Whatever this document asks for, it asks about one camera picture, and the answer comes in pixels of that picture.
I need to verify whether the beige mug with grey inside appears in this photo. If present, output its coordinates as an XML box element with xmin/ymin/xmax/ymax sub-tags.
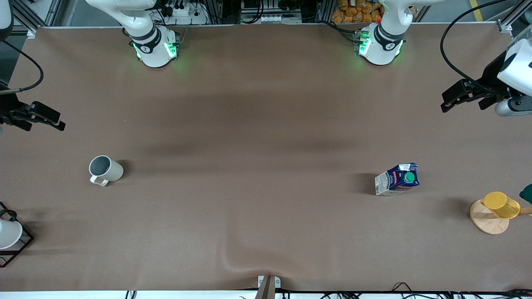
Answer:
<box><xmin>89</xmin><ymin>155</ymin><xmax>124</xmax><ymax>187</ymax></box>

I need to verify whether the blue milk carton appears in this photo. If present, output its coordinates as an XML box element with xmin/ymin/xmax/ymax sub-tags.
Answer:
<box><xmin>374</xmin><ymin>162</ymin><xmax>420</xmax><ymax>196</ymax></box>

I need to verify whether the yellow plastic cup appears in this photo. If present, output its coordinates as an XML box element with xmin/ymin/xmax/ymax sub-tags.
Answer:
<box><xmin>481</xmin><ymin>191</ymin><xmax>521</xmax><ymax>220</ymax></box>

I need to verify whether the white cup in rack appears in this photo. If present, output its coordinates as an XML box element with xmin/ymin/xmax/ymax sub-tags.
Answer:
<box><xmin>0</xmin><ymin>219</ymin><xmax>23</xmax><ymax>250</ymax></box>

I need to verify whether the round wooden board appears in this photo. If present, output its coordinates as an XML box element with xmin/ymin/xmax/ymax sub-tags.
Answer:
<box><xmin>469</xmin><ymin>199</ymin><xmax>510</xmax><ymax>235</ymax></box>

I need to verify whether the bag of orange snacks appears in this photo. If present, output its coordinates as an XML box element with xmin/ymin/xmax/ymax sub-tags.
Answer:
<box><xmin>331</xmin><ymin>0</ymin><xmax>417</xmax><ymax>24</ymax></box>

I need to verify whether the white power strip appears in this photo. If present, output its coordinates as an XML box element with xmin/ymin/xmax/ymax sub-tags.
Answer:
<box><xmin>164</xmin><ymin>2</ymin><xmax>208</xmax><ymax>25</ymax></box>

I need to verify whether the white socket bar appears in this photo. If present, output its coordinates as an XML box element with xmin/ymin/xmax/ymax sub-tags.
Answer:
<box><xmin>241</xmin><ymin>12</ymin><xmax>303</xmax><ymax>25</ymax></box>

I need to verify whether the brown table cloth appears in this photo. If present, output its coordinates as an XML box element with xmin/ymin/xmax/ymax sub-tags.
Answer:
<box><xmin>0</xmin><ymin>23</ymin><xmax>532</xmax><ymax>292</ymax></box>

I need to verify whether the grey table clamp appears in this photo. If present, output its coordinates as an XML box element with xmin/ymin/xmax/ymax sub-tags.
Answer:
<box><xmin>254</xmin><ymin>274</ymin><xmax>282</xmax><ymax>299</ymax></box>

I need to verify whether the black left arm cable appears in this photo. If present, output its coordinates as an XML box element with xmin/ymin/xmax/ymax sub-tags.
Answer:
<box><xmin>439</xmin><ymin>0</ymin><xmax>511</xmax><ymax>97</ymax></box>

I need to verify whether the aluminium frame profile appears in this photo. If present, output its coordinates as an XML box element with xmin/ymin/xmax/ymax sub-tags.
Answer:
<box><xmin>497</xmin><ymin>0</ymin><xmax>532</xmax><ymax>34</ymax></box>
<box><xmin>12</xmin><ymin>0</ymin><xmax>64</xmax><ymax>39</ymax></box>

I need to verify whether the black wire rack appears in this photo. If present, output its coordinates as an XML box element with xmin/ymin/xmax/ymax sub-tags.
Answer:
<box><xmin>0</xmin><ymin>202</ymin><xmax>35</xmax><ymax>268</ymax></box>

